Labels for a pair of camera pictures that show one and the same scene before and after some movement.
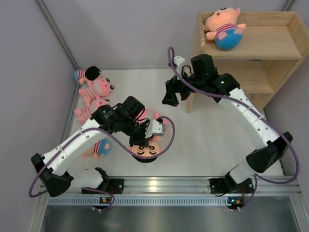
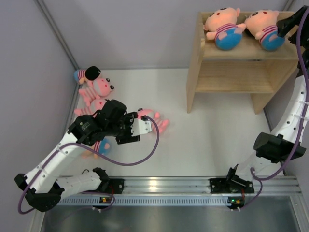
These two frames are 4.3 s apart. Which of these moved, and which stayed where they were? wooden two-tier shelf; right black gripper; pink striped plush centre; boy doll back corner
Moved: right black gripper
Stayed: boy doll back corner; wooden two-tier shelf; pink striped plush centre
